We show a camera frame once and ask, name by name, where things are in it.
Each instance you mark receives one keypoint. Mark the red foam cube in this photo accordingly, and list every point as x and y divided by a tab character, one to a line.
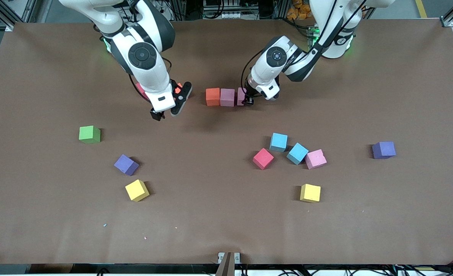
139	89
263	158

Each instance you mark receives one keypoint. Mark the brown table cover sheet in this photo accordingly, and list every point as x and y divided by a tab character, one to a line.
226	214

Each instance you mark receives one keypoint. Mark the light pink foam cube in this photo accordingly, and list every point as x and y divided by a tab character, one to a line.
315	159
241	96

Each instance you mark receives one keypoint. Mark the dusty pink foam cube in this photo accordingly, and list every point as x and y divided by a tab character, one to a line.
227	97

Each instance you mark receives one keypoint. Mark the blue foam cube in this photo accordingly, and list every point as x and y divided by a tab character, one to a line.
297	153
278	142

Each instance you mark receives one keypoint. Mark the purple foam cube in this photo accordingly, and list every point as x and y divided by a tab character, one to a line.
126	165
383	150

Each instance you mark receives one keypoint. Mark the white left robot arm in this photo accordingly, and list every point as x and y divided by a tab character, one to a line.
276	57

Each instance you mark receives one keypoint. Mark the orange foam cube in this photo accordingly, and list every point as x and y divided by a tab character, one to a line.
213	97
177	90

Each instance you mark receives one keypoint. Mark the green foam cube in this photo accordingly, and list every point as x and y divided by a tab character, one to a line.
89	135

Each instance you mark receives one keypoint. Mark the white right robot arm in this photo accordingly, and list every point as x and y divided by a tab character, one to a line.
144	57

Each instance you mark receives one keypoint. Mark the pile of orange objects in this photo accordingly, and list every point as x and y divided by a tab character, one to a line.
297	9

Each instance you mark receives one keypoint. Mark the brown camera stand pole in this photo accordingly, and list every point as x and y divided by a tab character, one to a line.
226	268

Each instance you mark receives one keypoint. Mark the metal table edge bracket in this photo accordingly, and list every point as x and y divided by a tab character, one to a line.
221	256

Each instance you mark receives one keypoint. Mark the white power strip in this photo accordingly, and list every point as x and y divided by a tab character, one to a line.
226	15

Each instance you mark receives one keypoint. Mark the yellow foam cube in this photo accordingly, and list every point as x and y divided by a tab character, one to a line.
136	190
310	193

